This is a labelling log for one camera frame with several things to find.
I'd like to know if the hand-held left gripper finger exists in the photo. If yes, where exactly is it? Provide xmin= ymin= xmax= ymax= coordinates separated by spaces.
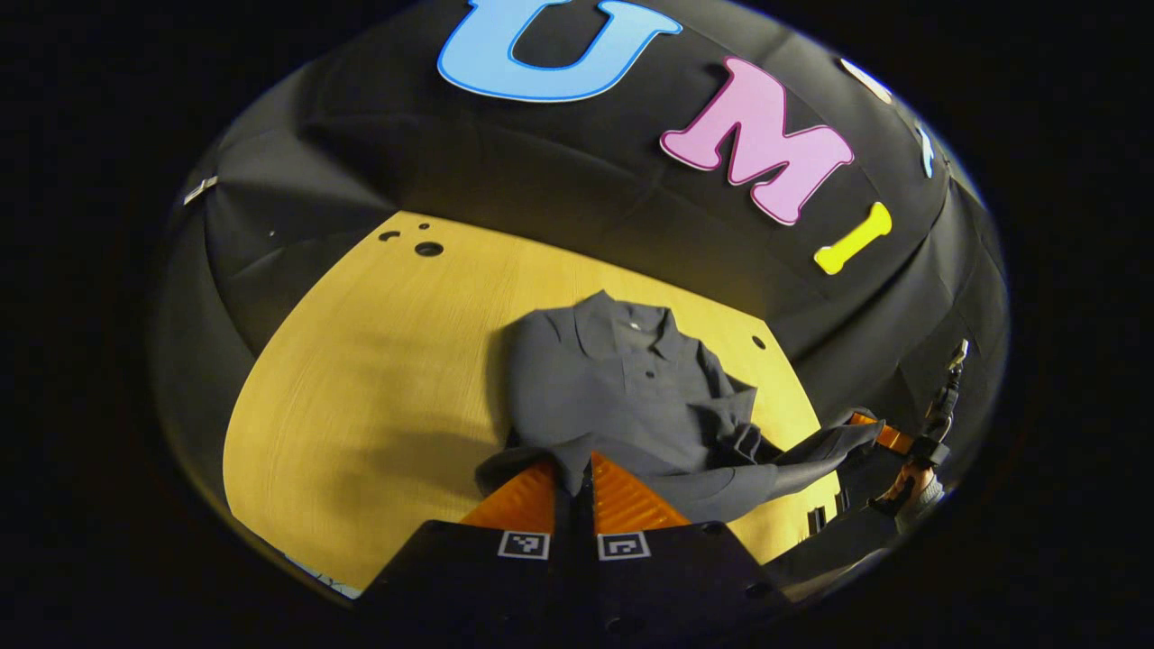
xmin=582 ymin=451 xmax=796 ymax=649
xmin=356 ymin=460 xmax=582 ymax=649

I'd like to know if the grey polo shirt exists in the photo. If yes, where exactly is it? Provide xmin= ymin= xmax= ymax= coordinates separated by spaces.
xmin=475 ymin=290 xmax=884 ymax=524

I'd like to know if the black backdrop cloth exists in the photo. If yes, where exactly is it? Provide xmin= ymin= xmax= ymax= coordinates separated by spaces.
xmin=149 ymin=0 xmax=1011 ymax=542

